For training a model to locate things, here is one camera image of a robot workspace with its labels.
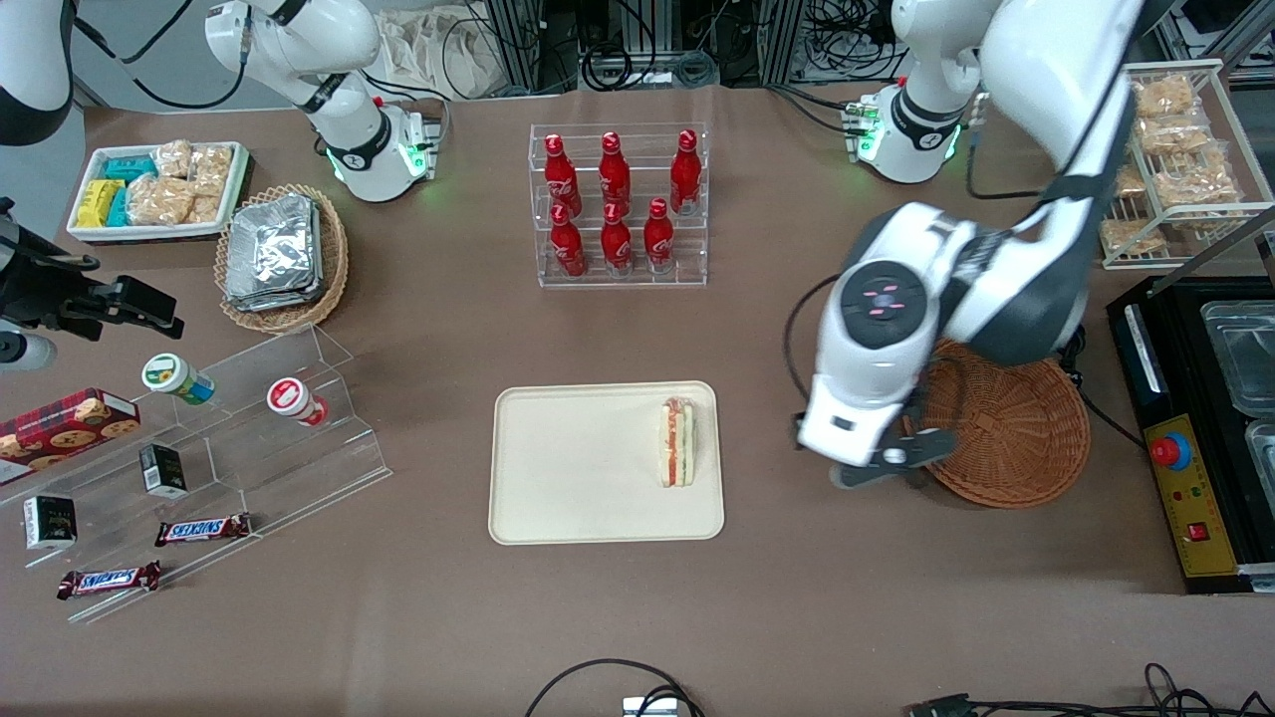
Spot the black cable with connector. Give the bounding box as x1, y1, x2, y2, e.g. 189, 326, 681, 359
904, 661, 1275, 717

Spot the black looped cable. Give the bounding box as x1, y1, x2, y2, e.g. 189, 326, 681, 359
524, 657, 705, 717

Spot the black appliance power cable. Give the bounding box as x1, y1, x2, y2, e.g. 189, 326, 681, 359
1058, 329, 1147, 450

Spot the red cola bottle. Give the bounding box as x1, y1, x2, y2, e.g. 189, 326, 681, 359
550, 204, 588, 279
601, 202, 635, 276
643, 198, 677, 275
599, 131, 634, 216
544, 134, 583, 219
669, 129, 703, 216

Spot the green lid yogurt cup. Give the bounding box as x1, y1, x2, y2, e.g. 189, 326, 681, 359
141, 353, 216, 406

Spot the oval light wicker basket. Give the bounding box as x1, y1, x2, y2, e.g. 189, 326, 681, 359
214, 183, 350, 335

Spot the cream plastic tray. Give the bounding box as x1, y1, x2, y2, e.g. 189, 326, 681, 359
488, 381, 725, 546

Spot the red tartan cookie box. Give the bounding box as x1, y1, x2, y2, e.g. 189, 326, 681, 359
0, 387, 142, 489

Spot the clear acrylic bottle rack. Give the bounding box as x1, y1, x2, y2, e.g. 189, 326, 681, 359
529, 122, 709, 290

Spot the clear acrylic stepped shelf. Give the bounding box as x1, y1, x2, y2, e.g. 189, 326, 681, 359
0, 324, 393, 625

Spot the black appliance with yellow panel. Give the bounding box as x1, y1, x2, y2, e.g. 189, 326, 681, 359
1107, 271, 1275, 597

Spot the round brown wicker basket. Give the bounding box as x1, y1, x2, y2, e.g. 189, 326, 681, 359
899, 337, 1092, 510

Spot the small black carton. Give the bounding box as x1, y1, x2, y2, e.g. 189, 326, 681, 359
138, 444, 188, 499
23, 495, 79, 552

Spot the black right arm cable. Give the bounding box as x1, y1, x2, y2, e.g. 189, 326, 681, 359
70, 0, 251, 112

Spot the white wire rack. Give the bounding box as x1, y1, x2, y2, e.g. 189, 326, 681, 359
1099, 59, 1275, 272

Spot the red lid yogurt cup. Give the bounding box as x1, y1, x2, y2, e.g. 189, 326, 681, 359
266, 376, 330, 428

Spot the white cloth bag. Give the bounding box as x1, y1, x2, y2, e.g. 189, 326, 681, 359
377, 8, 501, 102

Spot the yellow snack pack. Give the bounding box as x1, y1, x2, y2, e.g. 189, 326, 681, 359
76, 178, 127, 229

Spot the triangular sandwich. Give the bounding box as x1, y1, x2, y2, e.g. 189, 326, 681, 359
658, 395, 697, 490

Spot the snickers chocolate bar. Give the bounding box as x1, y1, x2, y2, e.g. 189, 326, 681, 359
57, 561, 163, 600
154, 513, 253, 548

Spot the grey metal bar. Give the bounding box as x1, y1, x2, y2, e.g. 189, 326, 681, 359
1171, 202, 1275, 297

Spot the aluminium frame rack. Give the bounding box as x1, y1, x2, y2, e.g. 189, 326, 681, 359
482, 0, 581, 97

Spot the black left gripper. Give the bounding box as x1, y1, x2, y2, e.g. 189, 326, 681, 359
829, 428, 959, 491

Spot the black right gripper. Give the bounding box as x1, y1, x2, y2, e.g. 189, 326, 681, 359
0, 227, 186, 341

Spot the white rectangular snack bin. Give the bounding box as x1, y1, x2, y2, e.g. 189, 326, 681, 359
66, 140, 251, 246

